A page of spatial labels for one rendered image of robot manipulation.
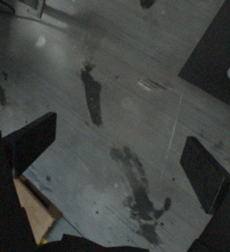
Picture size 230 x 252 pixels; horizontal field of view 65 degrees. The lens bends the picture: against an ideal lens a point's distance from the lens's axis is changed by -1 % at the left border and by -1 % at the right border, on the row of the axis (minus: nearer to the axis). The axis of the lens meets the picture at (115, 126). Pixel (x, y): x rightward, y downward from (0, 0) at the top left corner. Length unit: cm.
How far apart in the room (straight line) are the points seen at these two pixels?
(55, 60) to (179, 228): 69
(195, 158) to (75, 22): 60
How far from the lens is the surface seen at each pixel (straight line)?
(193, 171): 17
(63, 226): 232
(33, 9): 81
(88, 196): 75
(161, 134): 55
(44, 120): 16
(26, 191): 222
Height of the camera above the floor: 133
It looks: 63 degrees down
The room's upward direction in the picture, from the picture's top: 113 degrees counter-clockwise
